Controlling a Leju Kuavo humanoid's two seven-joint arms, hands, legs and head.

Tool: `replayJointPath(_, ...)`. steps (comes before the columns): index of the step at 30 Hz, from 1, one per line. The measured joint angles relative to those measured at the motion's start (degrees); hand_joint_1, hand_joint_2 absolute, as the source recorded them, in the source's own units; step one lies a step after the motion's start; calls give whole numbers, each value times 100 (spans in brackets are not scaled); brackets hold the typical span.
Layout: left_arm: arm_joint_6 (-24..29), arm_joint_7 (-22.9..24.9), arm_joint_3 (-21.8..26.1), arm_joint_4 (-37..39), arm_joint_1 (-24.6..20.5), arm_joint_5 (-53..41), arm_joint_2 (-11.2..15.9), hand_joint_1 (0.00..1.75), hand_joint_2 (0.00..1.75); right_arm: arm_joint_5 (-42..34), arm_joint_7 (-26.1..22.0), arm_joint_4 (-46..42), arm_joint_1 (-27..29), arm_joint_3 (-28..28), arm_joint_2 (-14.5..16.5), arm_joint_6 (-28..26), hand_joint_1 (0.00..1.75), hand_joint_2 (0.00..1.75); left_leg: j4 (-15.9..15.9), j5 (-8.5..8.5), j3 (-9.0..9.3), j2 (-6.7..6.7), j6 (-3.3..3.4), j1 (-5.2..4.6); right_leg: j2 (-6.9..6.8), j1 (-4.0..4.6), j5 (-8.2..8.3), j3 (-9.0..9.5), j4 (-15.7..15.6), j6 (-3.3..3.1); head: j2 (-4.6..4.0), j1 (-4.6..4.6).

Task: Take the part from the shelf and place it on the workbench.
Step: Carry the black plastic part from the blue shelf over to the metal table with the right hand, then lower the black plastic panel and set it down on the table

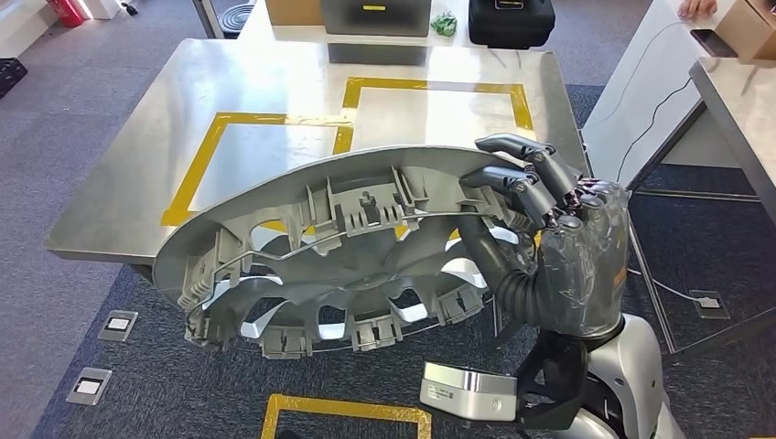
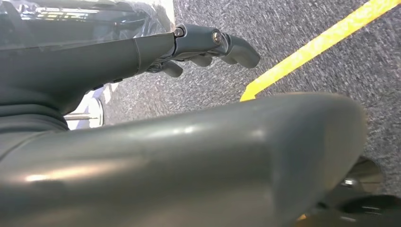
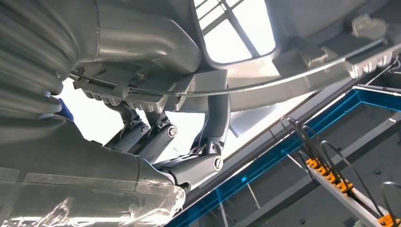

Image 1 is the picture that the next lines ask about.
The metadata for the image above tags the white display stand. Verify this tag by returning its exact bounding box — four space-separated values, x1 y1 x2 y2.
75 0 125 20

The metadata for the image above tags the pale table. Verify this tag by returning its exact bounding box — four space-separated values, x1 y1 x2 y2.
239 0 608 51

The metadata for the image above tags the person's hand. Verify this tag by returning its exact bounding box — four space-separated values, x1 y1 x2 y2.
677 0 718 19

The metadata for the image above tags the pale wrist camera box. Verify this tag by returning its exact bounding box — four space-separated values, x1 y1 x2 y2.
419 361 520 423

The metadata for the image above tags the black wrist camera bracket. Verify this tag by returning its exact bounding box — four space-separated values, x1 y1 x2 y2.
515 331 589 432

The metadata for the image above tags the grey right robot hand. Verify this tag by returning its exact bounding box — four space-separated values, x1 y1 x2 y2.
458 133 631 339

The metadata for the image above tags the brown cardboard box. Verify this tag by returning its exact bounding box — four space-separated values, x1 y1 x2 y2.
717 0 776 62

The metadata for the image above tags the green crumpled item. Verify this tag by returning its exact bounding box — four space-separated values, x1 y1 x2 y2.
430 12 458 37

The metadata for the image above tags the grey equipment case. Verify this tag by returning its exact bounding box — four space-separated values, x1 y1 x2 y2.
319 0 433 37

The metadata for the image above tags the white desk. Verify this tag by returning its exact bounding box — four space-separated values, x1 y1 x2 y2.
580 0 742 190

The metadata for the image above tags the stainless steel workbench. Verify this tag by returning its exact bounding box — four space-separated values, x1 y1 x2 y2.
43 38 679 356
689 56 776 227

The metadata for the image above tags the red fire extinguisher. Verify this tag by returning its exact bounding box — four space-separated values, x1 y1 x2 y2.
47 0 85 28

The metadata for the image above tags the flat cardboard box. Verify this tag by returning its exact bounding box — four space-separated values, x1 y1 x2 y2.
264 0 326 27

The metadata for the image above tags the black smartphone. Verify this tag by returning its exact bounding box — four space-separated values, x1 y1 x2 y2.
689 28 739 59

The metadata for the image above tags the steel pole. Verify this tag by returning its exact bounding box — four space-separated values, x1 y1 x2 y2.
192 0 227 39

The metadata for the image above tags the grey plastic wheel cover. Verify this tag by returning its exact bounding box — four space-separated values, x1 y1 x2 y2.
151 145 541 359

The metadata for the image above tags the black desk cable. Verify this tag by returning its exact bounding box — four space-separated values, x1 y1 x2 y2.
615 77 696 167

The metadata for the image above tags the black plastic crate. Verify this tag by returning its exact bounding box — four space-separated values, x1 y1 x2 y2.
0 57 28 100

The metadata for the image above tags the black equipment case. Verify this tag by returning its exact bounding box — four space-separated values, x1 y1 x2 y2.
468 0 556 49

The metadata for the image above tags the black ribbed round base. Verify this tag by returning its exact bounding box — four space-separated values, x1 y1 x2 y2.
217 3 256 39

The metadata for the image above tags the steel floor socket plate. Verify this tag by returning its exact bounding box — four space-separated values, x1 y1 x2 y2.
689 289 732 321
96 310 139 344
65 366 113 407

